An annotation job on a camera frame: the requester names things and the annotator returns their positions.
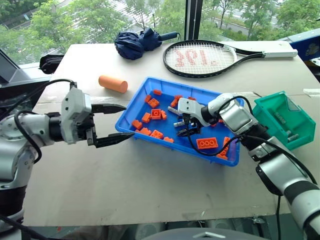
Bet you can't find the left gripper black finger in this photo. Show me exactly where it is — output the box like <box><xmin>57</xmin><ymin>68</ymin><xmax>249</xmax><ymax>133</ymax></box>
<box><xmin>90</xmin><ymin>103</ymin><xmax>127</xmax><ymax>116</ymax></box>
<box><xmin>94</xmin><ymin>131</ymin><xmax>136</xmax><ymax>149</ymax></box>

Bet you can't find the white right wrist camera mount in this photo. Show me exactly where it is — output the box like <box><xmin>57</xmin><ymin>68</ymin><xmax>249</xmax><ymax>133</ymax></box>
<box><xmin>177</xmin><ymin>97</ymin><xmax>209</xmax><ymax>128</ymax></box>

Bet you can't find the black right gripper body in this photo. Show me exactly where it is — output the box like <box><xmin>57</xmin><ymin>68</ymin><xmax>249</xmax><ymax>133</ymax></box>
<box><xmin>181</xmin><ymin>113</ymin><xmax>203</xmax><ymax>134</ymax></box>

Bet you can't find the dark window frame post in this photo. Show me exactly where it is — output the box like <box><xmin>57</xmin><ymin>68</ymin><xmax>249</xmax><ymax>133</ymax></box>
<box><xmin>184</xmin><ymin>0</ymin><xmax>204</xmax><ymax>41</ymax></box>

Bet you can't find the black bag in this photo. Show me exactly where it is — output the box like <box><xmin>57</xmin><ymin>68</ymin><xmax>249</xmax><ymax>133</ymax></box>
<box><xmin>39</xmin><ymin>53</ymin><xmax>65</xmax><ymax>75</ymax></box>

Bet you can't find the dark grey angular equipment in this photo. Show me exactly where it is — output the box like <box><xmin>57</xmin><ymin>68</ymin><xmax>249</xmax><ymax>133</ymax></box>
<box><xmin>0</xmin><ymin>48</ymin><xmax>52</xmax><ymax>106</ymax></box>

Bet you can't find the black white tennis racket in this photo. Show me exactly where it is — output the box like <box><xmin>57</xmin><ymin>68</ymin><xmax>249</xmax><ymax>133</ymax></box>
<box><xmin>162</xmin><ymin>39</ymin><xmax>299</xmax><ymax>79</ymax></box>

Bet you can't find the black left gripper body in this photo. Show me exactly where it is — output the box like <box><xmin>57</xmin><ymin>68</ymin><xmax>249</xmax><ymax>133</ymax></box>
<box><xmin>76</xmin><ymin>112</ymin><xmax>98</xmax><ymax>148</ymax></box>

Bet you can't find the orange foam cylinder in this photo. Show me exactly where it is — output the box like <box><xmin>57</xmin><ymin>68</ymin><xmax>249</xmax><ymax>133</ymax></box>
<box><xmin>98</xmin><ymin>74</ymin><xmax>129</xmax><ymax>94</ymax></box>

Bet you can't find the blue cardboard box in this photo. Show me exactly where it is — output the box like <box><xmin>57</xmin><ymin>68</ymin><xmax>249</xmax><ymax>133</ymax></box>
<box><xmin>286</xmin><ymin>27</ymin><xmax>320</xmax><ymax>63</ymax></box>

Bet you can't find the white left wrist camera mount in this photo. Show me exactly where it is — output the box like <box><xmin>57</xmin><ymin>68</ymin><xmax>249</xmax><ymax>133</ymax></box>
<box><xmin>60</xmin><ymin>87</ymin><xmax>93</xmax><ymax>145</ymax></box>

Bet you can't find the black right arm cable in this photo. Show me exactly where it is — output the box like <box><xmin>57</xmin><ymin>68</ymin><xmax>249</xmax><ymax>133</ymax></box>
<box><xmin>183</xmin><ymin>95</ymin><xmax>319</xmax><ymax>240</ymax></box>

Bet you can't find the blue plastic bin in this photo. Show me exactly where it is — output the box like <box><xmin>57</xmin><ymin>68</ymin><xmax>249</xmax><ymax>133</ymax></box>
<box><xmin>114</xmin><ymin>76</ymin><xmax>245</xmax><ymax>167</ymax></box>

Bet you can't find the navy folded umbrella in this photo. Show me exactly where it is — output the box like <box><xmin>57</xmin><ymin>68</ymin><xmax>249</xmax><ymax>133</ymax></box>
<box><xmin>114</xmin><ymin>27</ymin><xmax>181</xmax><ymax>61</ymax></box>

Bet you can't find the green plastic bin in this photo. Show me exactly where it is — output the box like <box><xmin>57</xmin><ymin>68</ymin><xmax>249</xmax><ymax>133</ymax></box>
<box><xmin>251</xmin><ymin>90</ymin><xmax>317</xmax><ymax>151</ymax></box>

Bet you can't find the large orange three-hole brick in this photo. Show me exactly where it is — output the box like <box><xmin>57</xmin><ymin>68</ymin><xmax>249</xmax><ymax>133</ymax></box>
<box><xmin>195</xmin><ymin>137</ymin><xmax>219</xmax><ymax>151</ymax></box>

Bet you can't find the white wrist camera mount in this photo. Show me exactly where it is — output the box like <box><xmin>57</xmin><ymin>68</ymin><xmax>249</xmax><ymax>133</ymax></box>
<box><xmin>60</xmin><ymin>87</ymin><xmax>93</xmax><ymax>145</ymax></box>
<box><xmin>177</xmin><ymin>97</ymin><xmax>209</xmax><ymax>128</ymax></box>

